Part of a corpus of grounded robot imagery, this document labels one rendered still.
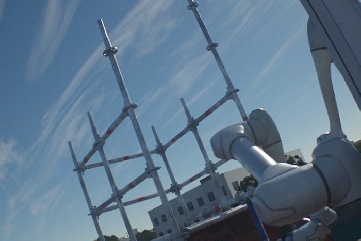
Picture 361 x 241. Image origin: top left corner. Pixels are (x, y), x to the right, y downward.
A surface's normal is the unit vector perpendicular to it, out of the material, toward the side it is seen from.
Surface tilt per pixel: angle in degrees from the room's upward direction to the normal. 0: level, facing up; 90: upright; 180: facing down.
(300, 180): 65
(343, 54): 90
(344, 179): 94
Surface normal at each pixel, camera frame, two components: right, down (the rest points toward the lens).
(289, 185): -0.21, -0.62
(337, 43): -0.81, 0.16
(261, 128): 0.19, -0.26
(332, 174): -0.11, -0.40
